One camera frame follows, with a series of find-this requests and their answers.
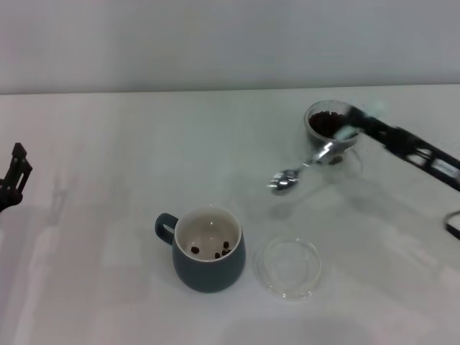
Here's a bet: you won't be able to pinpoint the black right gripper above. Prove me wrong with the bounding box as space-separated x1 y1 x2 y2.
345 105 460 192

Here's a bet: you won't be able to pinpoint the blue handled metal spoon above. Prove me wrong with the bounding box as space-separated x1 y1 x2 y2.
267 99 388 197

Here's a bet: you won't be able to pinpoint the dark teal ceramic mug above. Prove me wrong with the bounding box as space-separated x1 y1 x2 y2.
155 205 247 294

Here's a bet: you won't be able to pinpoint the coffee beans in glass cup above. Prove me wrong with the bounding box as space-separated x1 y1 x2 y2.
308 111 351 139

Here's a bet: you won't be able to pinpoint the coffee beans in mug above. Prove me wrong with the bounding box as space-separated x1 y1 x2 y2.
189 240 233 259

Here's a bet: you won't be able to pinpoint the clear glass dish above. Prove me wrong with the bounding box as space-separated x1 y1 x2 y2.
252 236 322 302

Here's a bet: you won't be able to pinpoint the clear glass cup with handle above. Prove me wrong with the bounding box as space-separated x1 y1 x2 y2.
295 99 363 183

